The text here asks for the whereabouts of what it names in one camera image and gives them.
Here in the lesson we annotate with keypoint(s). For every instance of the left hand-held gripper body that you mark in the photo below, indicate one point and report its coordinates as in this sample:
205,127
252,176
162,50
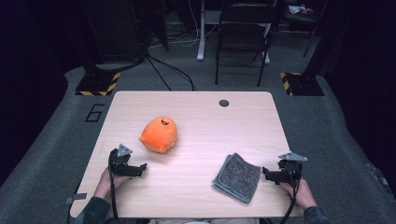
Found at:
120,161

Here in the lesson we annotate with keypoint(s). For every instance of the black folding chair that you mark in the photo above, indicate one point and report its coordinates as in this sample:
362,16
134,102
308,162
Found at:
243,34

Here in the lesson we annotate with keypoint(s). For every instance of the person's left hand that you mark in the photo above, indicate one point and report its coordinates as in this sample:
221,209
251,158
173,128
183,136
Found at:
104,185

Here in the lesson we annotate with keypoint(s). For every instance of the person's right hand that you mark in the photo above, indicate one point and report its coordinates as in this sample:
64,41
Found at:
300,194

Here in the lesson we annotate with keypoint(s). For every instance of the black stand with striped base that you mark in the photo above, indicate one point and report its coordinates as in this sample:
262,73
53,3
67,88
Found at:
98,84
303,84

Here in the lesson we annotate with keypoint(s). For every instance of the white desk leg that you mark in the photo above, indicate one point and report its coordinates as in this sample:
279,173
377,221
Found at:
201,37

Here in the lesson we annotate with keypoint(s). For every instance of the dark chair with clutter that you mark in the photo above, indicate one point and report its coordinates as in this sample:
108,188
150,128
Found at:
303,18

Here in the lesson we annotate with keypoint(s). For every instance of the orange plush toy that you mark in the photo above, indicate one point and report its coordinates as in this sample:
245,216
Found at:
158,134

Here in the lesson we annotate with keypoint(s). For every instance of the dark cabinet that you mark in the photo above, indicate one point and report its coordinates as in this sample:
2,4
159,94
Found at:
118,31

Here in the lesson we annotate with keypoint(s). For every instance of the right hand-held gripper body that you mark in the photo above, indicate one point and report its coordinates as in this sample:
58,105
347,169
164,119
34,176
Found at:
291,169

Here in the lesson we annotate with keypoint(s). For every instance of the black table grommet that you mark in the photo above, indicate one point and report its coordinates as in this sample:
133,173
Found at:
223,103

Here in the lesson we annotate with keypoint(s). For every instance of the grey tape strip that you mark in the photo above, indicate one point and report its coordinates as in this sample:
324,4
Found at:
76,197

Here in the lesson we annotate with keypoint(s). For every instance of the grey fluffy cloth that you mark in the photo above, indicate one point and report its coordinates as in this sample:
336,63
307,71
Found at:
237,178

